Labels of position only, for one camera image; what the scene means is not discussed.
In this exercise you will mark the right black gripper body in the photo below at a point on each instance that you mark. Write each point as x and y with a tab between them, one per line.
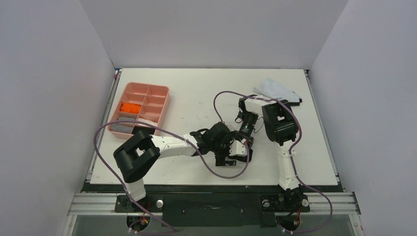
243	132

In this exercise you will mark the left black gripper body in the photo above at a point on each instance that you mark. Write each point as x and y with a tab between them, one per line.
221	149

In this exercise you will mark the orange underwear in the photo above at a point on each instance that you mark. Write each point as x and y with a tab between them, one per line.
130	108

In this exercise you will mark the black underwear beige waistband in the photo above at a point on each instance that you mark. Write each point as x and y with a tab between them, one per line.
241	158

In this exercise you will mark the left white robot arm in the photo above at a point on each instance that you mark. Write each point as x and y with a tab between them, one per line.
139	153

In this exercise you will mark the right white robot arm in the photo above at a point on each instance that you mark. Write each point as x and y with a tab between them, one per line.
280	127

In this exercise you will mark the light blue underwear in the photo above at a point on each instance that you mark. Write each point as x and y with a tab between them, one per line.
273	89

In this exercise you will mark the white rolled underwear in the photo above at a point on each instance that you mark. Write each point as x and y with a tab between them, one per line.
147	121

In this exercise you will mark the grey striped rolled underwear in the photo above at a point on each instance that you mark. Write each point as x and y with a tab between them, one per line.
121	128

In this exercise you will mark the pink divided storage tray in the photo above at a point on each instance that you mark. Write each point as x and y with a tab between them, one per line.
154	100

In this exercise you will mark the aluminium mounting rail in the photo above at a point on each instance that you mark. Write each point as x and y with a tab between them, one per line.
343	203

